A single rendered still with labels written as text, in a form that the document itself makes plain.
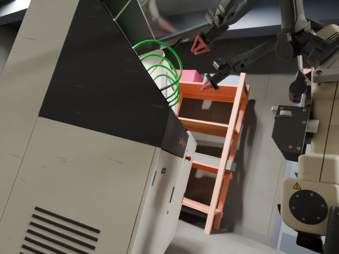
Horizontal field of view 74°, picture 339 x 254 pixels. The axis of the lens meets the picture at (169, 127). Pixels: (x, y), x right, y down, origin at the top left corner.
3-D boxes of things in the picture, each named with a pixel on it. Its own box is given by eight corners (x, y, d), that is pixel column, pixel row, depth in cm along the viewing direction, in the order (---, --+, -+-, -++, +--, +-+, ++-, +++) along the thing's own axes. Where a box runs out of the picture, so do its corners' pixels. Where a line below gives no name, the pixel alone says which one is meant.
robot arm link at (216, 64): (238, 59, 126) (241, 68, 133) (227, 47, 132) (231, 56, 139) (221, 72, 129) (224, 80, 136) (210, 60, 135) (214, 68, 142)
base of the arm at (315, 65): (346, 36, 63) (341, 58, 73) (322, 23, 67) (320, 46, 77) (320, 60, 65) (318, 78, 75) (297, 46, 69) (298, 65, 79)
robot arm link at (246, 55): (310, 21, 114) (308, 35, 124) (304, 14, 117) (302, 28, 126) (231, 65, 126) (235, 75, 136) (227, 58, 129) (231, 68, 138)
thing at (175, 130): (162, 148, 91) (172, 111, 93) (152, 145, 92) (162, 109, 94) (182, 157, 151) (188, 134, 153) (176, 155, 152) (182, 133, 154)
